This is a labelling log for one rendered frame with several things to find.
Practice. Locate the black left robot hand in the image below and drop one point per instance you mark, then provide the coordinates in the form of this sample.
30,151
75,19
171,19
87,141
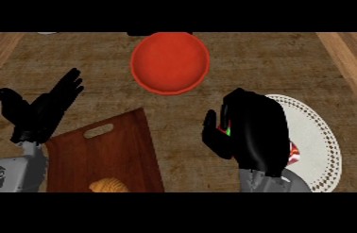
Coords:
44,109

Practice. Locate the brown wooden cutting board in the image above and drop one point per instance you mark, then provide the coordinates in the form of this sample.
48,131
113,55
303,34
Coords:
107,155

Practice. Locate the white object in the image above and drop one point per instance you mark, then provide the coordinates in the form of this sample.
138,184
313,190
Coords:
47,32

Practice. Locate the red bowl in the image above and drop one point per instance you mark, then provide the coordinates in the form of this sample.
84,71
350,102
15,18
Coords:
170,62

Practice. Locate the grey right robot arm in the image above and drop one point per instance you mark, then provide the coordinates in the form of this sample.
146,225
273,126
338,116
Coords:
270,182

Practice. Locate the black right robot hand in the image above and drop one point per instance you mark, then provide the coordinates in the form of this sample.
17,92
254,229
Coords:
255,133

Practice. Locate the white lace placemat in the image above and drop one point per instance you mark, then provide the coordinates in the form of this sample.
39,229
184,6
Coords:
315,142

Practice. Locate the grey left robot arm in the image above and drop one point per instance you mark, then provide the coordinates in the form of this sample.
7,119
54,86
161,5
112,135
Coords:
21,170

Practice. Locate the golden croissant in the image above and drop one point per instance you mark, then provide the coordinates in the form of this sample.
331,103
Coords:
109,185

